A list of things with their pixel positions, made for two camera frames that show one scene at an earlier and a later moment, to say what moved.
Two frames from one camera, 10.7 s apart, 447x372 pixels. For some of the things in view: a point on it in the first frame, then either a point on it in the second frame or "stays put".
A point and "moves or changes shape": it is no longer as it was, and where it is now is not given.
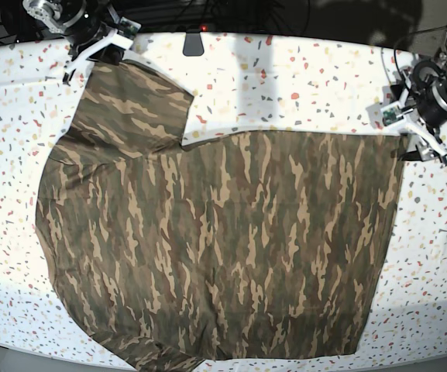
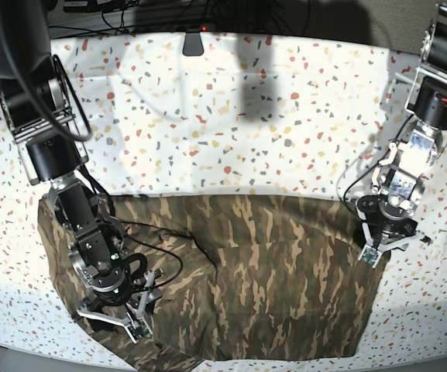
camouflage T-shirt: [242, 245] moves or changes shape
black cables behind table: [4, 22] stays put
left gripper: [87, 35] → [117, 285]
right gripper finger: [430, 143] → [401, 243]
